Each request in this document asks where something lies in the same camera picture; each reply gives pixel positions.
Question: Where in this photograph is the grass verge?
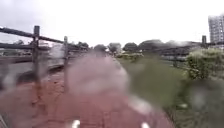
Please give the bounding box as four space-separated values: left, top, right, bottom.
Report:
116 58 224 128

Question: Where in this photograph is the row of trees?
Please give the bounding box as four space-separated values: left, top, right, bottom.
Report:
76 39 168 54

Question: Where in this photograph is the red brick path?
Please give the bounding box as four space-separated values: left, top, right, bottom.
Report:
0 54 176 128

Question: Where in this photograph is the robot's own part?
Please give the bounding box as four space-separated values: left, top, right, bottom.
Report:
70 119 82 128
140 121 151 128

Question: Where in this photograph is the row of green bushes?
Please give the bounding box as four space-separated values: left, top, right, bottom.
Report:
116 48 224 80

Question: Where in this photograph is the tall grey building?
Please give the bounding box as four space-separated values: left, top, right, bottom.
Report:
208 13 224 44

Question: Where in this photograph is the dark wooden rail fence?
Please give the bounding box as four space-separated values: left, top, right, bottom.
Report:
0 25 91 94
156 34 224 63

